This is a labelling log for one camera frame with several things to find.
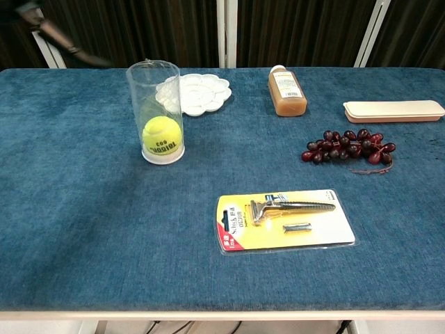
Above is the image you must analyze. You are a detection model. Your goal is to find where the blue table cloth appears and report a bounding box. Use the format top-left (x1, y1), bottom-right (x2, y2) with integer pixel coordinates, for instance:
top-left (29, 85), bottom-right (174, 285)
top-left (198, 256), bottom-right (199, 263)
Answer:
top-left (0, 67), bottom-right (445, 312)

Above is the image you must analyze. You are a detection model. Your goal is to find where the white partition frame post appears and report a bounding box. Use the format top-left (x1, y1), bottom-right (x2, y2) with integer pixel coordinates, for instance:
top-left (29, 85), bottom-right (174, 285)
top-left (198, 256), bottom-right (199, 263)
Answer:
top-left (216, 0), bottom-right (239, 69)
top-left (30, 29), bottom-right (67, 70)
top-left (353, 0), bottom-right (392, 68)

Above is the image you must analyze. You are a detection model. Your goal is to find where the white flower-shaped paint palette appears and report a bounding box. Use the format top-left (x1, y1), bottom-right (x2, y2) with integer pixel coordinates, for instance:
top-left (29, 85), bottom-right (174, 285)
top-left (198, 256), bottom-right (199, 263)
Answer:
top-left (155, 73), bottom-right (233, 117)

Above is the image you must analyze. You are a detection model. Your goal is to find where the dark pleated curtain panel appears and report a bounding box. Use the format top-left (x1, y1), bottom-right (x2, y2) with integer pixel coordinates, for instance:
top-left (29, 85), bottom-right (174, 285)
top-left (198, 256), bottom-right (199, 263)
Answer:
top-left (236, 0), bottom-right (379, 68)
top-left (0, 0), bottom-right (49, 70)
top-left (41, 0), bottom-right (220, 69)
top-left (367, 0), bottom-right (445, 70)

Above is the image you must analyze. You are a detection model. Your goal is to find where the brown liquid bottle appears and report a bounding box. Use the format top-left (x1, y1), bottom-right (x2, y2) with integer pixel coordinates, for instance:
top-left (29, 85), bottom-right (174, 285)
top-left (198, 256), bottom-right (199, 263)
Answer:
top-left (268, 65), bottom-right (308, 118)

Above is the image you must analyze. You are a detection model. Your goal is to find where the clear plastic tube cup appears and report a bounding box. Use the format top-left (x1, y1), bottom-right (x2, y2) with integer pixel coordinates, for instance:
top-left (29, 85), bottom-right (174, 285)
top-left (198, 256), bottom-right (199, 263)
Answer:
top-left (125, 59), bottom-right (186, 166)

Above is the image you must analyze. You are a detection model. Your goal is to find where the dark red grape bunch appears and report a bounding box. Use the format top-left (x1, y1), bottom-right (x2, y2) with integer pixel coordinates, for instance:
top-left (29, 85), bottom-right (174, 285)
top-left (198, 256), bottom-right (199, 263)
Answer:
top-left (300, 128), bottom-right (397, 175)

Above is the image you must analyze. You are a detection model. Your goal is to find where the black looped cable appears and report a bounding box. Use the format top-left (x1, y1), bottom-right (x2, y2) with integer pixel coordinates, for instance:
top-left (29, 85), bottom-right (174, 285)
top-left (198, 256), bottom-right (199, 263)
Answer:
top-left (138, 320), bottom-right (196, 334)

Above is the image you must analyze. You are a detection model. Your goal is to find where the yellow razor blister pack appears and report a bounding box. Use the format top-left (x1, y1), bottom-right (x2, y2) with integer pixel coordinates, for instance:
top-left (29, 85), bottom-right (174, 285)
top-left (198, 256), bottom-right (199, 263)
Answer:
top-left (216, 189), bottom-right (359, 257)

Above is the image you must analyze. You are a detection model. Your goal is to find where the beige oblong lidded case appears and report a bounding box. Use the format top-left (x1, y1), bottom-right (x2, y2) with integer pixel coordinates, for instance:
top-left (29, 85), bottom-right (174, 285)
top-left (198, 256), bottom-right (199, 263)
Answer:
top-left (343, 100), bottom-right (445, 124)

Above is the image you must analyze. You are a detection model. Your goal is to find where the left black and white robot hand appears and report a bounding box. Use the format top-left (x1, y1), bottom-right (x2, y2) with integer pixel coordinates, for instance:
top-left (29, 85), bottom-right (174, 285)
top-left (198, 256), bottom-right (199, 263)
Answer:
top-left (15, 1), bottom-right (113, 67)

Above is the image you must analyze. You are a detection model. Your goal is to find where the yellow ball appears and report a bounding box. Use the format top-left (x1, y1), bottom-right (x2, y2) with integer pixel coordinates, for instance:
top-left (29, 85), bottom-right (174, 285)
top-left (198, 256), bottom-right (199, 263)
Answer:
top-left (141, 116), bottom-right (184, 156)

